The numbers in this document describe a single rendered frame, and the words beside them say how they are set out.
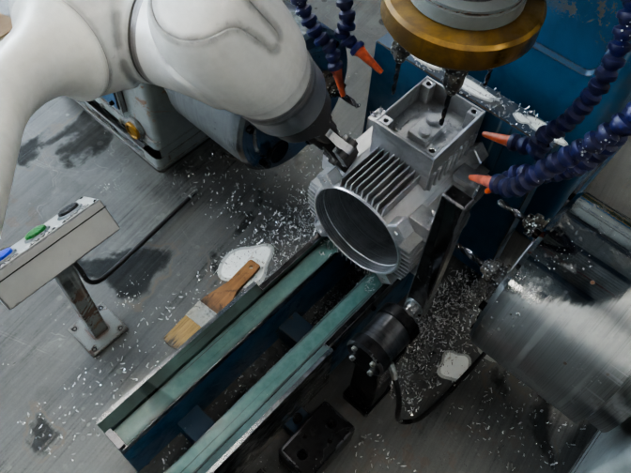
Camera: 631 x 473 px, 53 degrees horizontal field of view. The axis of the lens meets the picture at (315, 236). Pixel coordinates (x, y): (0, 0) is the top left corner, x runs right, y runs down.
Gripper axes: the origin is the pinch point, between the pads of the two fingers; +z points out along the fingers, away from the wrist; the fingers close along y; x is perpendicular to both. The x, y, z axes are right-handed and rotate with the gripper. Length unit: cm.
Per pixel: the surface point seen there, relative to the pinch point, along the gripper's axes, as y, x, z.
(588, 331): -37.5, 0.0, -1.9
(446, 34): -8.5, -15.2, -16.9
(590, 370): -40.2, 3.2, -0.6
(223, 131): 18.6, 7.2, 3.0
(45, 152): 57, 32, 18
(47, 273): 16.4, 34.7, -13.7
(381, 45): 7.9, -16.9, 6.2
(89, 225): 17.5, 27.3, -11.0
